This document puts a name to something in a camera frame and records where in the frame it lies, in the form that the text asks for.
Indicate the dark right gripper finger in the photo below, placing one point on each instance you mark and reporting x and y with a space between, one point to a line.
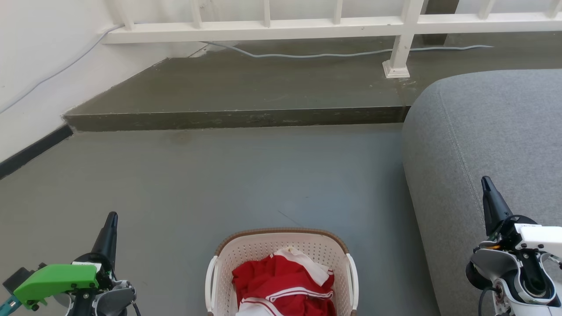
494 206

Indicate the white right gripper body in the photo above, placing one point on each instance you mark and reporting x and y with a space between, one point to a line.
535 237

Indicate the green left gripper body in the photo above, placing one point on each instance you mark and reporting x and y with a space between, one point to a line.
57 278

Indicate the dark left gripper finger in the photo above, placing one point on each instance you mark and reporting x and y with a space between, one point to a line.
106 239

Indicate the white perforated plastic laundry basket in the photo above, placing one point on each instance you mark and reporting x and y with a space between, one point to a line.
263 250

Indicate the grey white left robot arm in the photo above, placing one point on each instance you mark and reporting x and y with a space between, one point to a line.
114 300

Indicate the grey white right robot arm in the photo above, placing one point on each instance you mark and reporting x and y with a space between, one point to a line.
496 263

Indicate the grey fabric sofa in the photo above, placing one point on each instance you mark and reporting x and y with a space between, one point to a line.
483 131

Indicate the black baseboard strip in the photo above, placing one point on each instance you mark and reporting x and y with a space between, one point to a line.
35 149

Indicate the red and white garment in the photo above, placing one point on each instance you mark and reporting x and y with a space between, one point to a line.
281 281

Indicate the raised dark concrete step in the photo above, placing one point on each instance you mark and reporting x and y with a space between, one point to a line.
263 87

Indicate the white wooden railing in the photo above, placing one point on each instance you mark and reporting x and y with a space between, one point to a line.
263 30

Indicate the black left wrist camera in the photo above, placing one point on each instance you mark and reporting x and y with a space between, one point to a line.
17 278

